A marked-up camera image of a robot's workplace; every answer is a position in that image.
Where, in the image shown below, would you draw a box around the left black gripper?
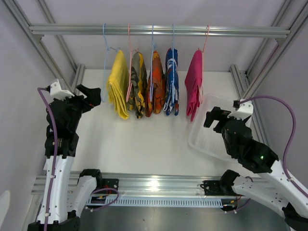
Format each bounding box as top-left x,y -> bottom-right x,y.
56,84 -> 101,131

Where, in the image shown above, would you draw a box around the white plastic basket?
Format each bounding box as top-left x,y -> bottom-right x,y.
188,94 -> 252,163

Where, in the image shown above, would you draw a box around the pink wire hanger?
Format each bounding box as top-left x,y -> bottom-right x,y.
199,25 -> 210,104

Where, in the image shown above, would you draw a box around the pink trousers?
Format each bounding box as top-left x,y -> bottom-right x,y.
184,50 -> 203,122

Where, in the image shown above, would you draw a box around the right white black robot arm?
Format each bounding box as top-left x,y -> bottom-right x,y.
204,103 -> 308,231

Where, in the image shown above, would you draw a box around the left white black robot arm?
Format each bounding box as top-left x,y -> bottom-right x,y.
27,79 -> 120,231

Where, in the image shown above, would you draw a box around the yellow trousers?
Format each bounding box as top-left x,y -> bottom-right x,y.
106,50 -> 129,120

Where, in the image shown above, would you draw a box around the blue hanger with blue trousers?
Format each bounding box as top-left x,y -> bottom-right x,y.
164,24 -> 178,113

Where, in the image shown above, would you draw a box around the blue white patterned trousers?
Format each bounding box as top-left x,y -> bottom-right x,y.
163,48 -> 180,117

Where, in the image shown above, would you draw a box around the light blue hanger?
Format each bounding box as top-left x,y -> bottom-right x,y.
101,23 -> 120,103

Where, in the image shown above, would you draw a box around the green camouflage trousers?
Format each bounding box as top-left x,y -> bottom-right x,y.
128,52 -> 147,119

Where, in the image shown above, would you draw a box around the orange camouflage trousers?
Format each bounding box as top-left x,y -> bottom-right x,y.
145,51 -> 166,117

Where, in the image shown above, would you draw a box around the aluminium frame structure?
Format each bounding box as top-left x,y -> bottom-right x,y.
0,0 -> 308,231

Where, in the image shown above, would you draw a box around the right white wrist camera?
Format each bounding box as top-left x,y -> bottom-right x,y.
227,99 -> 254,120

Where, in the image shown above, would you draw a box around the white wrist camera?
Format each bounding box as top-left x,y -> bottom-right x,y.
227,99 -> 254,120
47,79 -> 74,100

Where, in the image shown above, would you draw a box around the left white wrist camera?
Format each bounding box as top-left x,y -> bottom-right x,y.
47,79 -> 74,100

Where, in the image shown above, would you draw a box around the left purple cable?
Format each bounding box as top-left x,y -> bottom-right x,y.
37,87 -> 59,231

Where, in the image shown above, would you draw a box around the purple cable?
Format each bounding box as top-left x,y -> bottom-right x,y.
238,95 -> 308,198
37,87 -> 59,231

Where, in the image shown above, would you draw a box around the aluminium hanging rail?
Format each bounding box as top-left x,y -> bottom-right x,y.
29,24 -> 291,39

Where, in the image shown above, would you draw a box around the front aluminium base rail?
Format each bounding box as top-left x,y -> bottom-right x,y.
31,171 -> 278,198

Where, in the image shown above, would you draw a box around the white slotted cable duct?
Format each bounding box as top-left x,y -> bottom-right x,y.
66,196 -> 223,208

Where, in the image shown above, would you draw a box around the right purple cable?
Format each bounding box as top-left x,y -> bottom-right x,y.
238,95 -> 308,198

